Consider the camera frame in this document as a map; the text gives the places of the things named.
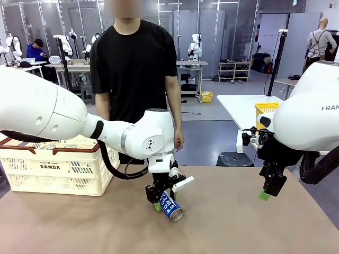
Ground black pole with white top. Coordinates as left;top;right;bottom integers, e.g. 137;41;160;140
266;29;289;97

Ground white background work table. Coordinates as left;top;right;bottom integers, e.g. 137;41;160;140
175;60;209;103

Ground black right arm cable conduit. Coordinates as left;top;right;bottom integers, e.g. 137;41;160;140
299;146;339;185

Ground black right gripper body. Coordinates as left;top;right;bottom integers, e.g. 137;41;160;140
257;131;303;170

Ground grey background desk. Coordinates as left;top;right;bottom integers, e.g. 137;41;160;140
272;78;299;101

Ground black tripod stand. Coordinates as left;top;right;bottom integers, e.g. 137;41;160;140
56;36;74;93

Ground wooden shoe rack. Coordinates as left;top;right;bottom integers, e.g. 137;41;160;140
218;61;252;83

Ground person's left hand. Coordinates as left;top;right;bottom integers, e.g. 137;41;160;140
173;129;186;152

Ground wooden top background desk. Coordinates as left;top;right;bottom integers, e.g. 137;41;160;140
44;60;92;94

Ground cream shopping basket brown handles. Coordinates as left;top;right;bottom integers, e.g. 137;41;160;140
0;133;120;197

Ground person in black T-shirt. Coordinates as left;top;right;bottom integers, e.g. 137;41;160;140
90;0;178;166

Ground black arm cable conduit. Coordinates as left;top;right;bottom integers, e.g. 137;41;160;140
96;139;149;181
299;146;339;185

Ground black round stool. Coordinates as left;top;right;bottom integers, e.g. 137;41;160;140
216;151;255;168

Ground mannequin with apron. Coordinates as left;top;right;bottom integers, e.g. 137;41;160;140
306;17;338;67

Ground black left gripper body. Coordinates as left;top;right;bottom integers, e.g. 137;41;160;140
152;168;179;193

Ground yellow plastic basket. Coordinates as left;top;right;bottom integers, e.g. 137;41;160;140
254;102;280;131

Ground grey step stool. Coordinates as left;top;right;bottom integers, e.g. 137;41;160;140
80;84;95;105

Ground seated person in blue hoodie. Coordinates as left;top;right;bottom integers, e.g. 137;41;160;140
26;39;50;64

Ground person's right forearm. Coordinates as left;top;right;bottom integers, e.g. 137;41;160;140
94;92;112;122

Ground person's left forearm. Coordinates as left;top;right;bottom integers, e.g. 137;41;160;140
165;75;184;133

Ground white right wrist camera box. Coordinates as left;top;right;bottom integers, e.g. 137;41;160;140
236;126;260;154

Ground blue drink can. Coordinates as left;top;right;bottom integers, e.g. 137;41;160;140
159;190;184;223

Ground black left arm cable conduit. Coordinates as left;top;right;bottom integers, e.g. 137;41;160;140
96;139;149;181

